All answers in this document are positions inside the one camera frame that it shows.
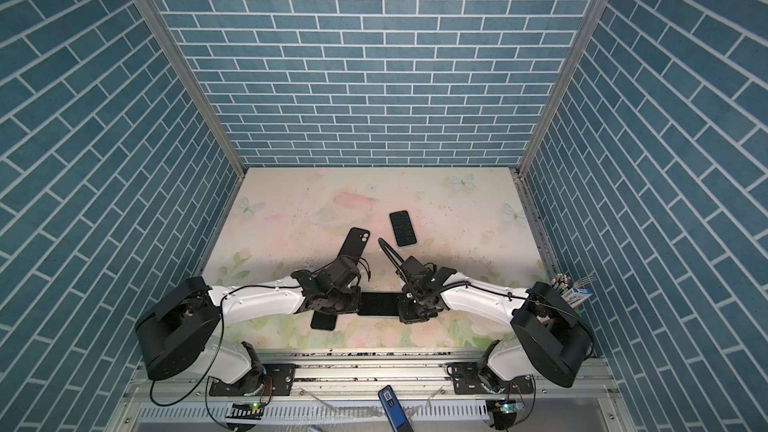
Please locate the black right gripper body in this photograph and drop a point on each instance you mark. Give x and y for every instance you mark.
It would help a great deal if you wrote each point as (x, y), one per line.
(412, 308)

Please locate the aluminium corner post left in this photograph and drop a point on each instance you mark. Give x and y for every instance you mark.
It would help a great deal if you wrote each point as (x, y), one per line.
(172, 51)

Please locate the aluminium corner post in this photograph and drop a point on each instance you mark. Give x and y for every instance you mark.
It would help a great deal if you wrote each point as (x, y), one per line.
(581, 40)
(172, 51)

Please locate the white phone black screen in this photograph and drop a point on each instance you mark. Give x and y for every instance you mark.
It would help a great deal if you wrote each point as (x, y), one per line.
(379, 304)

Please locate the aluminium corner post right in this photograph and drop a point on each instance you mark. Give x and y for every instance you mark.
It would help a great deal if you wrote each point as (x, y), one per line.
(581, 40)

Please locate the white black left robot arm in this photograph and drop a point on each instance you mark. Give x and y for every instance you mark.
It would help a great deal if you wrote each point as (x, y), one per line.
(183, 332)

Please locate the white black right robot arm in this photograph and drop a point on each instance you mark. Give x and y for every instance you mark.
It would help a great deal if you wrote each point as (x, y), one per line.
(550, 339)

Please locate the blue handheld device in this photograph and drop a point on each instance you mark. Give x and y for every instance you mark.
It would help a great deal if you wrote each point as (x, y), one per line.
(393, 410)

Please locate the purple phone black screen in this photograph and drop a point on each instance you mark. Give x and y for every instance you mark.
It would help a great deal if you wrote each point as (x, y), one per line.
(323, 321)

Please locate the black phone case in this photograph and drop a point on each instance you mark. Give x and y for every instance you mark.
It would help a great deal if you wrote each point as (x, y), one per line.
(354, 244)

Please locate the blue phone black screen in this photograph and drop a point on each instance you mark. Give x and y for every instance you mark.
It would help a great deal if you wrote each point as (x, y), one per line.
(403, 229)

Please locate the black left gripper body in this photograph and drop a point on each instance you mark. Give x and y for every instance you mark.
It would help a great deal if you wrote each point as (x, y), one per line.
(346, 302)

